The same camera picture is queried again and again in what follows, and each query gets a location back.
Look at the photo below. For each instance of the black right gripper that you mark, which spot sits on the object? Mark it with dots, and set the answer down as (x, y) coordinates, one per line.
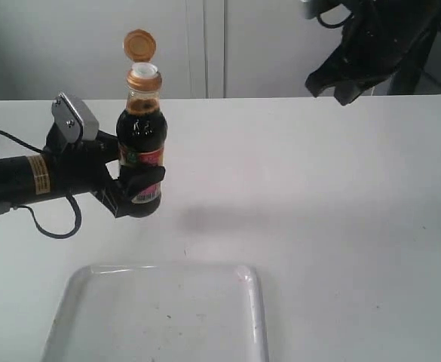
(374, 42)

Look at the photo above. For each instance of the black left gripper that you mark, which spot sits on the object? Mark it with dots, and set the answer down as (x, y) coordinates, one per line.
(81, 167)

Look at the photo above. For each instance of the dark soy sauce bottle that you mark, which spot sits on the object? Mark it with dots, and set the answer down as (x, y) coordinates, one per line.
(141, 128)

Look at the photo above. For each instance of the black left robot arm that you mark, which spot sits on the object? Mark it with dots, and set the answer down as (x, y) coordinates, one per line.
(25, 180)

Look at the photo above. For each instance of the white plastic tray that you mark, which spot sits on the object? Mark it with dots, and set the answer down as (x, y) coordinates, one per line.
(169, 312)

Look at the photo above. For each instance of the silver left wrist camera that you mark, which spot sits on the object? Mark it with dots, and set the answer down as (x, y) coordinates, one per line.
(73, 120)

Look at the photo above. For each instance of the dark vertical post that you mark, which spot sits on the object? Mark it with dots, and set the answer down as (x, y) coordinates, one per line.
(405, 81)

